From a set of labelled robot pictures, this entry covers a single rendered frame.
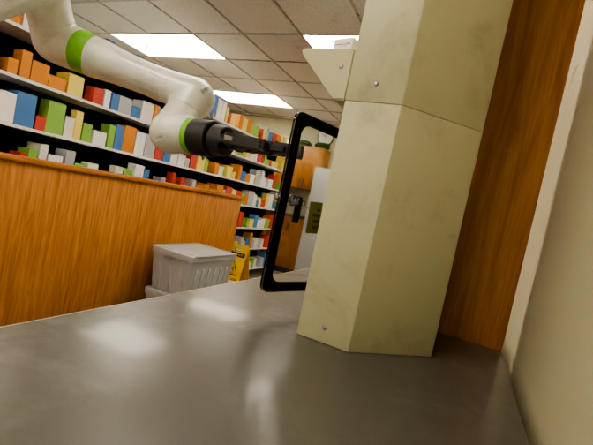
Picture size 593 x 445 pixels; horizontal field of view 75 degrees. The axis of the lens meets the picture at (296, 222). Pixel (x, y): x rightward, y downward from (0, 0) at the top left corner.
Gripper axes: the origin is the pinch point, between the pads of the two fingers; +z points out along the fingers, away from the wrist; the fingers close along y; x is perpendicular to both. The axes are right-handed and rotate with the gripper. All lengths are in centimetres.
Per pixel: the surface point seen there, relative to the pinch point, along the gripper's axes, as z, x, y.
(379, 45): 18.3, -21.0, -7.0
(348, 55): 12.5, -19.0, -6.9
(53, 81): -232, -35, 89
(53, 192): -181, 35, 69
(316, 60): 6.0, -17.7, -6.9
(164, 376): 9, 37, -38
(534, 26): 44, -43, 30
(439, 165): 32.8, -1.7, 1.1
